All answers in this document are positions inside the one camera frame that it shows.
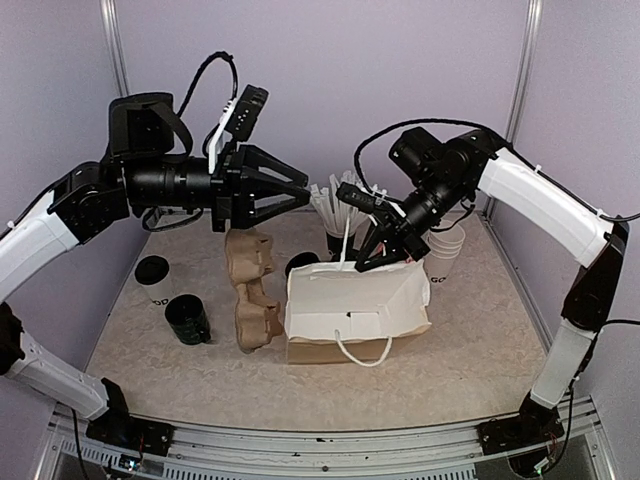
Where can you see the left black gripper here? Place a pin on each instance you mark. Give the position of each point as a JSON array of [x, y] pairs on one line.
[[234, 186]]

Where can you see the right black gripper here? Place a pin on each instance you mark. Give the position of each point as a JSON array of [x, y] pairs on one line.
[[411, 240]]

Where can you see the cardboard cup carrier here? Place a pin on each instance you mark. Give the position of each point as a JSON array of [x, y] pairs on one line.
[[249, 260]]

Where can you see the brown paper bag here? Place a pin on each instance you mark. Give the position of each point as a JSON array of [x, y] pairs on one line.
[[335, 314]]

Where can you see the white paper cup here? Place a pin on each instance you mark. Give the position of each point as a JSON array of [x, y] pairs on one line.
[[160, 293]]

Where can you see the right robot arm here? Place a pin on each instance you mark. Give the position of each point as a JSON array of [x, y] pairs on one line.
[[450, 161]]

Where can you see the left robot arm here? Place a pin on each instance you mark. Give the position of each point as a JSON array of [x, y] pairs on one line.
[[149, 168]]

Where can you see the black cup holding straws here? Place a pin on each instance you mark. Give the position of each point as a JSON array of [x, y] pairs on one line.
[[335, 247]]

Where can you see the bundle of wrapped white straws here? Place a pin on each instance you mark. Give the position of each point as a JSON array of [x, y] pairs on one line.
[[335, 214]]

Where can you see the stack of white paper cups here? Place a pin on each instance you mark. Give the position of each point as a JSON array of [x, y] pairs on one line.
[[445, 243]]

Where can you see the stack of black lids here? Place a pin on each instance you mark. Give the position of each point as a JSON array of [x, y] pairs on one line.
[[301, 260]]

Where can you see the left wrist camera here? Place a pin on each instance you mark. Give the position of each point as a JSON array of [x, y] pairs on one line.
[[238, 119]]

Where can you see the aluminium front rail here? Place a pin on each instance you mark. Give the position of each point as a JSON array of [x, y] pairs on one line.
[[445, 451]]

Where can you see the left aluminium post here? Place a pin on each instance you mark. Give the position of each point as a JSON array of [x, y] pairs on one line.
[[110, 22]]

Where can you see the aluminium post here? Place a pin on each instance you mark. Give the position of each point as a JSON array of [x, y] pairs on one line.
[[526, 62], [110, 22]]

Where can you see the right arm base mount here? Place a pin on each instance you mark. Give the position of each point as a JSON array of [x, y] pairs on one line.
[[519, 431]]

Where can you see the right aluminium post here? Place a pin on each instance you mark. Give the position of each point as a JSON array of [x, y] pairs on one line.
[[526, 62]]

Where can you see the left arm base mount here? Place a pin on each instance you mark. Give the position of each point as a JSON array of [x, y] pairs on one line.
[[132, 433]]

